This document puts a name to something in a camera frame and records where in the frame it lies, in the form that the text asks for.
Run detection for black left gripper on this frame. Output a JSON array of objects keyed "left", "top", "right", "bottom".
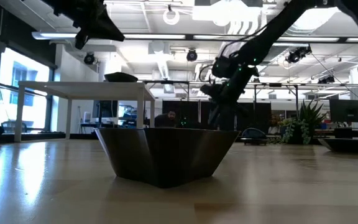
[{"left": 42, "top": 0, "right": 126, "bottom": 50}]

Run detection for dark office chair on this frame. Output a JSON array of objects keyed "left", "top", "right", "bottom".
[
  {"left": 242, "top": 127, "right": 267, "bottom": 139},
  {"left": 1, "top": 120, "right": 27, "bottom": 134}
]

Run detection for white perforated metal shelf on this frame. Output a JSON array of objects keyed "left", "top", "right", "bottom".
[{"left": 13, "top": 80, "right": 157, "bottom": 146}]

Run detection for green artificial potted plant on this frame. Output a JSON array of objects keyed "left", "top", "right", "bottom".
[{"left": 268, "top": 99, "right": 328, "bottom": 146}]

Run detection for black aluminium frame rail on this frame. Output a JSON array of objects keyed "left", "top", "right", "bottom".
[{"left": 0, "top": 132, "right": 96, "bottom": 141}]

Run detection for black metal rack frame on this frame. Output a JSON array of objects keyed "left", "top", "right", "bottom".
[{"left": 142, "top": 79, "right": 300, "bottom": 114}]

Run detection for small square black plate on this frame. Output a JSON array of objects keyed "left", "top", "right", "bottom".
[{"left": 239, "top": 138, "right": 269, "bottom": 146}]

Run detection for large glass window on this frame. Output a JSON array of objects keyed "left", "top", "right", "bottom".
[{"left": 0, "top": 46, "right": 55, "bottom": 133}]

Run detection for black cup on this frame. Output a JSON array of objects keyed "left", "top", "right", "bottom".
[{"left": 104, "top": 72, "right": 139, "bottom": 83}]

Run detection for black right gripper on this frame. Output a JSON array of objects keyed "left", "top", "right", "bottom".
[{"left": 200, "top": 73, "right": 250, "bottom": 131}]

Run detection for black computer monitor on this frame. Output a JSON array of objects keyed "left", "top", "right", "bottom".
[
  {"left": 329, "top": 98, "right": 358, "bottom": 124},
  {"left": 91, "top": 100, "right": 119, "bottom": 126}
]

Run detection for large wavy square black plate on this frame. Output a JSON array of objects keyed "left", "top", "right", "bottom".
[{"left": 94, "top": 127, "right": 241, "bottom": 189}]

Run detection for person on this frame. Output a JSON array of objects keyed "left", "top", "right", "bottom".
[{"left": 154, "top": 110, "right": 180, "bottom": 129}]

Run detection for white ring lamp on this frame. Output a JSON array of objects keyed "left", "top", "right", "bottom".
[{"left": 162, "top": 7, "right": 181, "bottom": 26}]

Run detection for black partition panels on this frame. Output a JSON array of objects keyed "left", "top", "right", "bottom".
[{"left": 162, "top": 100, "right": 273, "bottom": 135}]

